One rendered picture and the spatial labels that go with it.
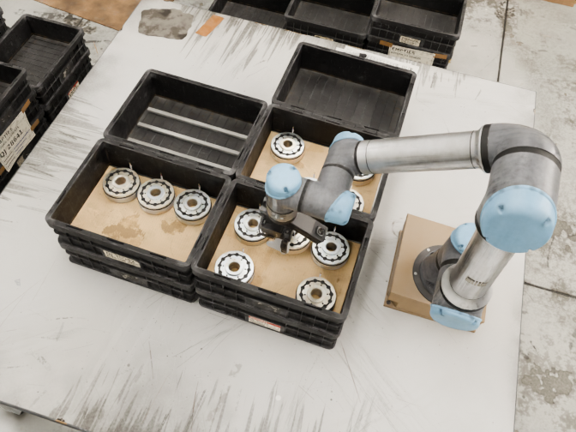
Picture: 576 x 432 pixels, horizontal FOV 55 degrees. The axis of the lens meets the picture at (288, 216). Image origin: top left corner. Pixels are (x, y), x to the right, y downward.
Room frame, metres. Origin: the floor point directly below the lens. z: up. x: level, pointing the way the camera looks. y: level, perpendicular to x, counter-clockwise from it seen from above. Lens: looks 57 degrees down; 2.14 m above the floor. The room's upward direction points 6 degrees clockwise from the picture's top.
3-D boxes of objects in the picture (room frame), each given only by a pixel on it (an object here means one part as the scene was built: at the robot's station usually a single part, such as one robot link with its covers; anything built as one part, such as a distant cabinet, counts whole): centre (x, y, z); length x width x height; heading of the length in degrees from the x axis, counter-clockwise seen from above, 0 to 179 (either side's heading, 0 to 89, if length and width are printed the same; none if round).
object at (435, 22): (2.20, -0.49, 0.37); 0.40 x 0.30 x 0.45; 79
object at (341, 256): (0.74, -0.12, 0.86); 0.10 x 0.10 x 0.01
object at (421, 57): (2.04, -0.48, 0.41); 0.31 x 0.02 x 0.16; 79
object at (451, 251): (0.71, -0.46, 0.96); 0.13 x 0.12 x 0.14; 166
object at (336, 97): (1.28, -0.14, 0.87); 0.40 x 0.30 x 0.11; 77
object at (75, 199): (0.78, 0.39, 0.87); 0.40 x 0.30 x 0.11; 77
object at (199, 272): (0.69, 0.00, 0.92); 0.40 x 0.30 x 0.02; 77
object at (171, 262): (0.78, 0.39, 0.92); 0.40 x 0.30 x 0.02; 77
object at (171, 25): (1.76, 0.57, 0.71); 0.22 x 0.19 x 0.01; 79
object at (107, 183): (0.87, 0.48, 0.86); 0.10 x 0.10 x 0.01
